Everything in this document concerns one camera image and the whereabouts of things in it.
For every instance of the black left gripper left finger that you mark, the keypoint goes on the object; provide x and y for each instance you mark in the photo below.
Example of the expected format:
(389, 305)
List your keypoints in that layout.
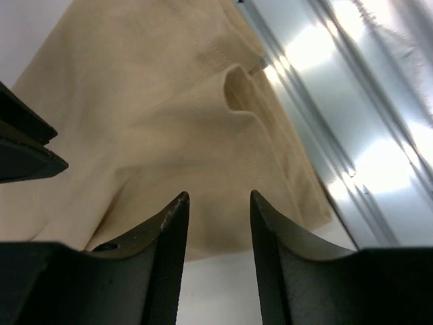
(132, 279)

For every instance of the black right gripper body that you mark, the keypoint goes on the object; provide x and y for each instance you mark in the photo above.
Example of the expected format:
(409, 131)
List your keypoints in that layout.
(24, 135)

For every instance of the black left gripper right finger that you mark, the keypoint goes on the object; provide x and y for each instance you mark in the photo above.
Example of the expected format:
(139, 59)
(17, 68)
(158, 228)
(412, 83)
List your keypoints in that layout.
(304, 279)

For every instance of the beige t shirt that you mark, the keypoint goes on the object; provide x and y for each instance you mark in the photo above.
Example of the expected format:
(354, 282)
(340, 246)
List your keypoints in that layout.
(150, 99)

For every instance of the aluminium front rail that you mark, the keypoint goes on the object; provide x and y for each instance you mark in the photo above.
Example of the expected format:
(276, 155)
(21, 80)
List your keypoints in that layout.
(355, 78)

